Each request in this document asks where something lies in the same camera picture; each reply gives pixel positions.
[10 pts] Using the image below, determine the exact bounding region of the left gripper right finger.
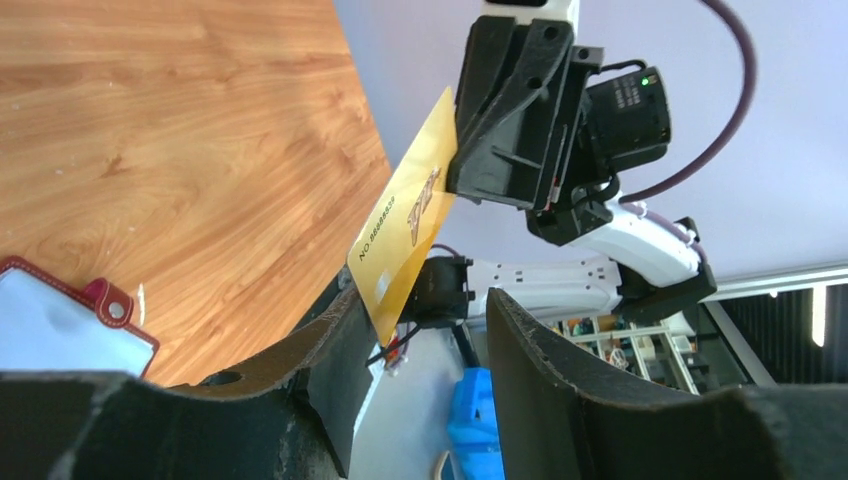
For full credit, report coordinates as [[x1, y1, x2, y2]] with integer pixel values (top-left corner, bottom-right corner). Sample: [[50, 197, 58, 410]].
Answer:
[[486, 288, 847, 479]]

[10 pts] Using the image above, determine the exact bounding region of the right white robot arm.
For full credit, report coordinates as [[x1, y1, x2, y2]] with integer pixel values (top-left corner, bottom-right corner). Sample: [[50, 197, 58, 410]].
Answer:
[[402, 15, 717, 327]]

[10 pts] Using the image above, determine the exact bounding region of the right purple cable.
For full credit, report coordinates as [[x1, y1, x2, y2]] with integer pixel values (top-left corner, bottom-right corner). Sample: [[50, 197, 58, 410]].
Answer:
[[619, 0, 759, 260]]

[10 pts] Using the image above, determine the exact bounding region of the red leather card holder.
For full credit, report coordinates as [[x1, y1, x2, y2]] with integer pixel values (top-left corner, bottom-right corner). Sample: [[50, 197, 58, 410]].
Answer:
[[1, 256, 159, 378]]

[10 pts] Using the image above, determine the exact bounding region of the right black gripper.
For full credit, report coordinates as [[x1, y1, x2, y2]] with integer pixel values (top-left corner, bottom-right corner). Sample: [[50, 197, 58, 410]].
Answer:
[[447, 15, 613, 246]]

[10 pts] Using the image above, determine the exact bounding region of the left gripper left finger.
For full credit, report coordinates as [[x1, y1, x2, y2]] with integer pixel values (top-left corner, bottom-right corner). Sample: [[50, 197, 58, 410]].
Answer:
[[1, 288, 375, 479]]

